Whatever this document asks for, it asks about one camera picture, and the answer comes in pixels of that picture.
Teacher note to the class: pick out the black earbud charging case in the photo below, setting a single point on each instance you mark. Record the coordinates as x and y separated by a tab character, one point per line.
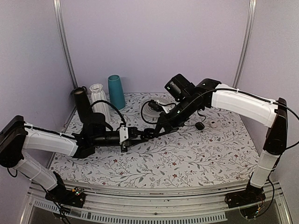
147	134

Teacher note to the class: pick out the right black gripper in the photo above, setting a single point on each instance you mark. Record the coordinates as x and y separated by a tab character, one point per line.
169	126

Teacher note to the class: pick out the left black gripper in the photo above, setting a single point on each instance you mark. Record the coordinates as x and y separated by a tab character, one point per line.
126	143

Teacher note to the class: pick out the left aluminium frame post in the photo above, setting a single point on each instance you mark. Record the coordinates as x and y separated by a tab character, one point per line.
63	38

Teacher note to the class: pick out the aluminium front rail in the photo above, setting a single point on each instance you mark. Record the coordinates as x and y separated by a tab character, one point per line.
190	205

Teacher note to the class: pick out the floral tablecloth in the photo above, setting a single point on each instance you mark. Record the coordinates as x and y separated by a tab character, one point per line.
186	158

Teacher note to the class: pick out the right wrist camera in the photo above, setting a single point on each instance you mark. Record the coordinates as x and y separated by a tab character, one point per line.
158	106

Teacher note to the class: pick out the right aluminium frame post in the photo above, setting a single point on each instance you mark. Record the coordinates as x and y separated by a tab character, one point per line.
245	43

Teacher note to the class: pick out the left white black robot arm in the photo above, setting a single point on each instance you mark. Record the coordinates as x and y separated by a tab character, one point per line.
18	136

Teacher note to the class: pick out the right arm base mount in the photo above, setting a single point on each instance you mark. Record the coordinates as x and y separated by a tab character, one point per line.
251	200

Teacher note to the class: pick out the black cylinder vase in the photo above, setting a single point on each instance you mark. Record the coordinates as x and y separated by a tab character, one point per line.
82	104

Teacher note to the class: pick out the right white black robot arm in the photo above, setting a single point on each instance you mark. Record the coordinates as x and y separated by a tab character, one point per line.
212	93

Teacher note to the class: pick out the white earbud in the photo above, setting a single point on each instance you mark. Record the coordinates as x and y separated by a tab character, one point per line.
213	124

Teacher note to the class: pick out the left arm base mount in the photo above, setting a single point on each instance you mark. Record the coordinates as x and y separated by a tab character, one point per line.
63	196

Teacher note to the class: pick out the spiral patterned plate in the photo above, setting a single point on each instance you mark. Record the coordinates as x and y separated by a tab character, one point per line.
149	113

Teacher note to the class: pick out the teal vase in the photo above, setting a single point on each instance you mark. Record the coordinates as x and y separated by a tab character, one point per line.
116	93

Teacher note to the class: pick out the aluminium frame post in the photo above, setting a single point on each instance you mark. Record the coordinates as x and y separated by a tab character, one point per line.
245	43
63	38

